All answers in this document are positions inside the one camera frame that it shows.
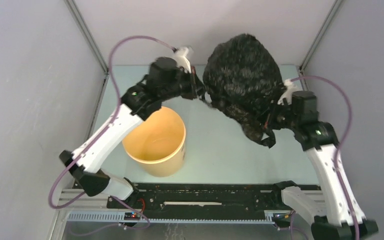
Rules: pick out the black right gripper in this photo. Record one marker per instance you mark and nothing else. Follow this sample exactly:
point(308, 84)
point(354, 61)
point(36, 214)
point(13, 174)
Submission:
point(268, 121)

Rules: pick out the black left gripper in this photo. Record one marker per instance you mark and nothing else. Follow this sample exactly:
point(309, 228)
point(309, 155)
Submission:
point(196, 86)

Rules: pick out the black plastic trash bag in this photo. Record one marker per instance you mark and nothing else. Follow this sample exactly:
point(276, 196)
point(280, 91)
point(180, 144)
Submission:
point(244, 82)

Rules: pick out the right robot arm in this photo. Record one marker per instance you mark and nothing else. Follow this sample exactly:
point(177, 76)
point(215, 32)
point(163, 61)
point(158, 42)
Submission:
point(341, 218)

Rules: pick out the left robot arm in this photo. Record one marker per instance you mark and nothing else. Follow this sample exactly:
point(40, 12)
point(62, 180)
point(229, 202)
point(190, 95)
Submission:
point(167, 78)

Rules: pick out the yellow plastic trash bin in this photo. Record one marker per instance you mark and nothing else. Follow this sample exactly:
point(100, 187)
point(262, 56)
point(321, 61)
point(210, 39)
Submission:
point(158, 144)

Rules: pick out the right controller circuit board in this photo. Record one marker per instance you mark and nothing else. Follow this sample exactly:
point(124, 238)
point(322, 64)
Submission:
point(282, 216)

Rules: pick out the controller circuit board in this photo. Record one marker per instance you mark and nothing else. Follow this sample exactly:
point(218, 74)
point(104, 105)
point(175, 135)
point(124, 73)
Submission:
point(131, 216)
point(282, 216)

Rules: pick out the left controller circuit board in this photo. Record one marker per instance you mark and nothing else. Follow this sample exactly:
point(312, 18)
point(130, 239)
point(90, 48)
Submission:
point(131, 216)

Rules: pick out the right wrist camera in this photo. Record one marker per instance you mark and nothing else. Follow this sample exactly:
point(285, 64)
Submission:
point(286, 97)

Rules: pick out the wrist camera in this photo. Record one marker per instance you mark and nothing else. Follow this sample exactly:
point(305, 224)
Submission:
point(181, 55)
point(286, 97)

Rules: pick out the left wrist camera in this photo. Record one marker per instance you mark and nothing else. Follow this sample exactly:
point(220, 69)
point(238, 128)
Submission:
point(181, 55)

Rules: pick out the right aluminium frame post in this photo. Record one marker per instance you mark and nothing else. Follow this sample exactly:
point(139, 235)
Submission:
point(335, 8)

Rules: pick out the aluminium frame post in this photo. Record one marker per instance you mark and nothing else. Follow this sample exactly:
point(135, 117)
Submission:
point(335, 8)
point(85, 31)

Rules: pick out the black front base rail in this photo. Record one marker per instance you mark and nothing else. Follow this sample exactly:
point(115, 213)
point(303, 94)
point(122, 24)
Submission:
point(184, 202)

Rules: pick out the left aluminium frame post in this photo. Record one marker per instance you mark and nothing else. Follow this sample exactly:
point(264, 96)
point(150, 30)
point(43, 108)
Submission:
point(85, 31)

